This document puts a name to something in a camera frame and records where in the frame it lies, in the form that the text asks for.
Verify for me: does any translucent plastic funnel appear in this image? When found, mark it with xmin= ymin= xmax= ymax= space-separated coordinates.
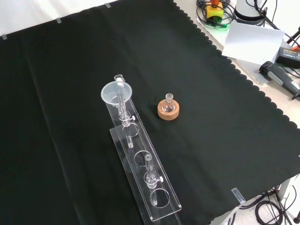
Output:
xmin=100 ymin=81 xmax=133 ymax=108

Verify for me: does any clear acrylic funnel stand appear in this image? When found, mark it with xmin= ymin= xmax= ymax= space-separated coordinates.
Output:
xmin=105 ymin=74 xmax=182 ymax=222

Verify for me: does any small round-bottom glass flask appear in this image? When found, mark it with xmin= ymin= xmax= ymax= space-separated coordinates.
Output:
xmin=163 ymin=93 xmax=176 ymax=113

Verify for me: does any black bench cloth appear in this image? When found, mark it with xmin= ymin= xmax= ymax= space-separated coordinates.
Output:
xmin=0 ymin=0 xmax=300 ymax=225

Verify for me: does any yellow stop button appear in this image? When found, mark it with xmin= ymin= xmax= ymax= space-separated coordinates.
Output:
xmin=205 ymin=0 xmax=224 ymax=21

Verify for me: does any black handheld scanner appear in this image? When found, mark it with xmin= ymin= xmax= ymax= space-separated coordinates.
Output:
xmin=258 ymin=60 xmax=300 ymax=101

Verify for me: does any black power adapter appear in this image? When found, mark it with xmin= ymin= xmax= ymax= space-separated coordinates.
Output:
xmin=275 ymin=46 xmax=300 ymax=70

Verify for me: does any grey table leg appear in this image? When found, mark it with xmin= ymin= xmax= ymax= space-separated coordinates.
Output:
xmin=278 ymin=172 xmax=294 ymax=203

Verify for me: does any black tripod leg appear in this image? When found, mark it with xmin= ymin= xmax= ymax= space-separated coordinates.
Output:
xmin=284 ymin=25 xmax=300 ymax=45

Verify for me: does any cork ring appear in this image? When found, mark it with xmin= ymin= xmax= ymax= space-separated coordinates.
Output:
xmin=157 ymin=99 xmax=181 ymax=121

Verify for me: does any black cable coil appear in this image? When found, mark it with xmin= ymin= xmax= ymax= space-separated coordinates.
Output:
xmin=195 ymin=0 xmax=236 ymax=28

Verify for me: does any black floor cable bundle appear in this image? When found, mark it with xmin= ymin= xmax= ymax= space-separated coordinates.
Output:
xmin=226 ymin=184 xmax=300 ymax=225

